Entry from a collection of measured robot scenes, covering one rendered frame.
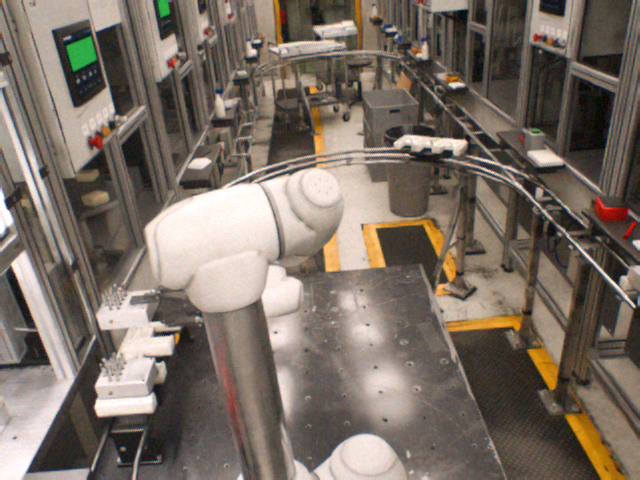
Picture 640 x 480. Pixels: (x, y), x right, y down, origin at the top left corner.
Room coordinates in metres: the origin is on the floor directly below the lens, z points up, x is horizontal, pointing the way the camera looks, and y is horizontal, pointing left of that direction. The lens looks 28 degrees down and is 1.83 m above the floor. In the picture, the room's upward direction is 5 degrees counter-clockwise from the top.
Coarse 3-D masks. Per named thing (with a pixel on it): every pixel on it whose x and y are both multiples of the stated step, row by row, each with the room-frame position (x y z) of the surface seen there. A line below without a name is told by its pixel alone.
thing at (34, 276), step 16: (0, 160) 1.11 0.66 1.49; (0, 176) 1.09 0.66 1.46; (16, 208) 1.10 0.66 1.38; (16, 224) 1.08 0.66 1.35; (32, 240) 1.11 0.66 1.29; (32, 256) 1.09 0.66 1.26; (16, 272) 1.08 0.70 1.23; (32, 272) 1.08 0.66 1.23; (48, 288) 1.11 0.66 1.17; (32, 304) 1.08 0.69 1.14; (48, 304) 1.08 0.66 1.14; (48, 320) 1.08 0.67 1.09; (48, 352) 1.08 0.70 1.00; (64, 352) 1.08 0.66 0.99; (64, 368) 1.08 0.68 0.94
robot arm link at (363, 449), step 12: (348, 444) 0.76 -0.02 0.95; (360, 444) 0.75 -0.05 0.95; (372, 444) 0.75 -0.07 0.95; (384, 444) 0.75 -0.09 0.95; (336, 456) 0.74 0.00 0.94; (348, 456) 0.73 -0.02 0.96; (360, 456) 0.72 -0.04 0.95; (372, 456) 0.72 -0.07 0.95; (384, 456) 0.72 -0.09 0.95; (396, 456) 0.74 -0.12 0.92; (324, 468) 0.74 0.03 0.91; (336, 468) 0.71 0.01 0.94; (348, 468) 0.70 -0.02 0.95; (360, 468) 0.70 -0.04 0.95; (372, 468) 0.70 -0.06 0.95; (384, 468) 0.70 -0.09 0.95; (396, 468) 0.71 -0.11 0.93
